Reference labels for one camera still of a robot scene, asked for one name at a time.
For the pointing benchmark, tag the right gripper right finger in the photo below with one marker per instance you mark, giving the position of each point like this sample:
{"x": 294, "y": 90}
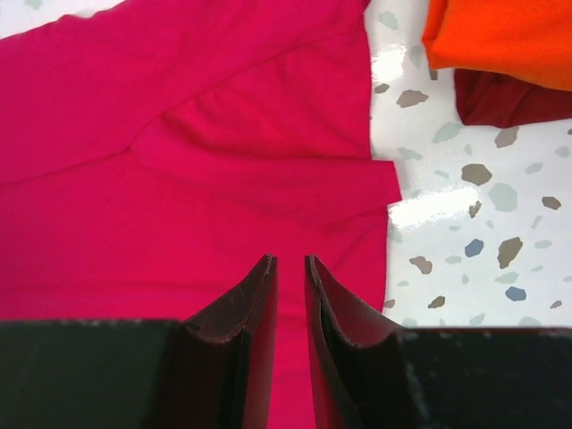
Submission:
{"x": 369, "y": 372}

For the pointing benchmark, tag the folded dark red t shirt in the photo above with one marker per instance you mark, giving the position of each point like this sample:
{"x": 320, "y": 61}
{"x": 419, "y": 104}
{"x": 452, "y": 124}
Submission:
{"x": 491, "y": 99}

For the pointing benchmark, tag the crimson pink t shirt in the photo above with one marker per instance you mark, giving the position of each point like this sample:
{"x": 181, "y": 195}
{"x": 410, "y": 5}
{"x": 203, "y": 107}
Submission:
{"x": 153, "y": 152}

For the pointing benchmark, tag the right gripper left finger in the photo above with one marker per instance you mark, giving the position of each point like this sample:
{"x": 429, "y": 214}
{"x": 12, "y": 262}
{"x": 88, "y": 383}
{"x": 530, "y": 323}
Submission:
{"x": 212, "y": 370}

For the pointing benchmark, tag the folded orange t shirt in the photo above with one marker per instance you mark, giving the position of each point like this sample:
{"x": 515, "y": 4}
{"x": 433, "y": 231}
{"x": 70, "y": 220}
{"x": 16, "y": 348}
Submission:
{"x": 527, "y": 40}

